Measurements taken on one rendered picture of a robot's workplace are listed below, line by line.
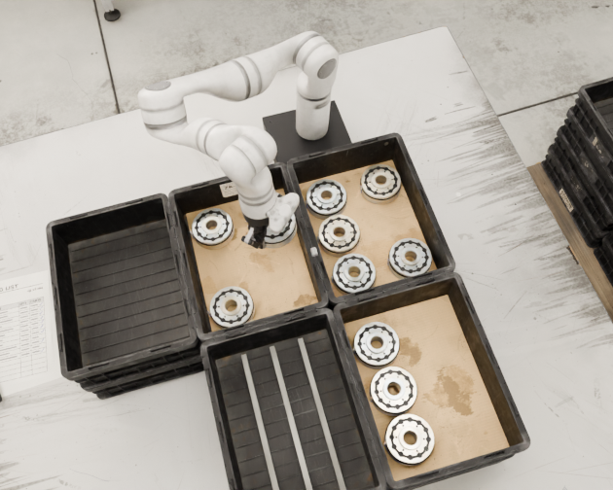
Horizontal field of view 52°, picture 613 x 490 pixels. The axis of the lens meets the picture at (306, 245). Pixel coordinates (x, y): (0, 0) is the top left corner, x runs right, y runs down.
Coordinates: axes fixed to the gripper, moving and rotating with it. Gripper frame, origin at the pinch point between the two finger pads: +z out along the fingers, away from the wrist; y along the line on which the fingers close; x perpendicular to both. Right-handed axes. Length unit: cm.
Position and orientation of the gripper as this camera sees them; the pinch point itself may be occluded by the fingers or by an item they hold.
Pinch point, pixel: (266, 234)
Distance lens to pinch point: 139.4
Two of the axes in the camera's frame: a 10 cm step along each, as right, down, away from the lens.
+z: 0.4, 4.3, 9.0
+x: 8.8, 4.1, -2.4
